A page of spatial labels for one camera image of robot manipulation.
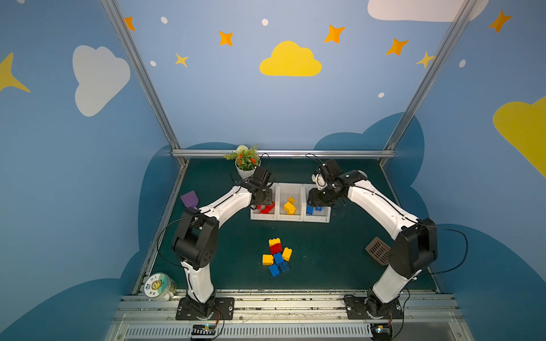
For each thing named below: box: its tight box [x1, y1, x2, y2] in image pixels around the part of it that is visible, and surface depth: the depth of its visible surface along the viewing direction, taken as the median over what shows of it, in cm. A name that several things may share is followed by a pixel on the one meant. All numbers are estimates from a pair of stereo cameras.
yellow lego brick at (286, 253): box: [281, 247, 293, 263], surface depth 87 cm
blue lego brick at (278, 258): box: [273, 252, 284, 265], surface depth 86 cm
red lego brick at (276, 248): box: [270, 242, 283, 256], surface depth 90 cm
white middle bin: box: [276, 182, 304, 223], surface depth 102 cm
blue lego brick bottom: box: [268, 263, 281, 278], surface depth 84 cm
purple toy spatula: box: [180, 190, 199, 209], surface depth 106 cm
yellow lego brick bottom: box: [262, 254, 274, 266], surface depth 86 cm
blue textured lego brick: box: [277, 261, 291, 273], surface depth 85 cm
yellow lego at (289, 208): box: [283, 201, 297, 215], surface depth 98 cm
